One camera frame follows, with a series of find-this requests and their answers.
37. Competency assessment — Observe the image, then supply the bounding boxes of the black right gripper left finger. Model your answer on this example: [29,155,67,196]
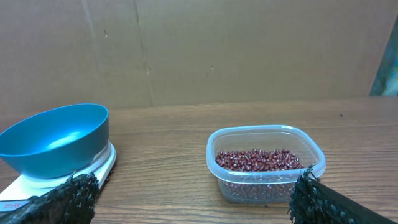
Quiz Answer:
[1,172,100,224]

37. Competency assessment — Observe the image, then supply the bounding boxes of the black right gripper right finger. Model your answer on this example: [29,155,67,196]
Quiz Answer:
[288,166,395,224]

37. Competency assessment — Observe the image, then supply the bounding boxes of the white digital kitchen scale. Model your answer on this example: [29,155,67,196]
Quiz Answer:
[1,141,117,215]

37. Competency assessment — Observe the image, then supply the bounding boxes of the blue plastic bowl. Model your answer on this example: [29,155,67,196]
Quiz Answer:
[1,103,109,179]

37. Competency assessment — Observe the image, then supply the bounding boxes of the clear plastic container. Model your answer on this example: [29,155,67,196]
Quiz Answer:
[206,125,326,203]

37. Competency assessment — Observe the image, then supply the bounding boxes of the red adzuki beans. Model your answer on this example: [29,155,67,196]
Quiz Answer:
[215,148,305,172]

